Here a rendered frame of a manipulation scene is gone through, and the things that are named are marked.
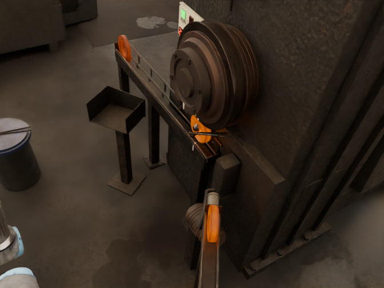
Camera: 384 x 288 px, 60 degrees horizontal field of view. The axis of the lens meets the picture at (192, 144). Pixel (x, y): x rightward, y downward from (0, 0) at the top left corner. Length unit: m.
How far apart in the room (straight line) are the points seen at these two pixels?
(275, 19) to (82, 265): 1.68
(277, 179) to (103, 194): 1.36
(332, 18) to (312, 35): 0.09
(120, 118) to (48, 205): 0.81
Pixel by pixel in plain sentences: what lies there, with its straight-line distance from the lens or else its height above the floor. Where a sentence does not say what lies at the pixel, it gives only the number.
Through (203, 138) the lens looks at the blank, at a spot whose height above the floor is 0.79.
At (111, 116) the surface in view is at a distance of 2.07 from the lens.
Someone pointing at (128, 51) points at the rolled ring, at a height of 0.70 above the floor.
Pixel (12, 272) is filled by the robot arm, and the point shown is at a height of 0.99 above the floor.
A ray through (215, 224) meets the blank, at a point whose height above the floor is 0.77.
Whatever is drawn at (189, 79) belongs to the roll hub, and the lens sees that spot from 1.38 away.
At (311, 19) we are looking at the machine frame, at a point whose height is 1.51.
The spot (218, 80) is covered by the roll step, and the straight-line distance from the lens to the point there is 1.32.
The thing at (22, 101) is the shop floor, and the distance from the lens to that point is 3.32.
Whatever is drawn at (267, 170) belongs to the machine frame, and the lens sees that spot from 1.47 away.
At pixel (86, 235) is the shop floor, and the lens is 2.28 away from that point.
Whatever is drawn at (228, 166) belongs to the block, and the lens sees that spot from 1.54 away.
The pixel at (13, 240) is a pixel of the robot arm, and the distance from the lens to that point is 1.85.
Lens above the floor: 1.95
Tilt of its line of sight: 45 degrees down
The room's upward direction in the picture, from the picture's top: 6 degrees clockwise
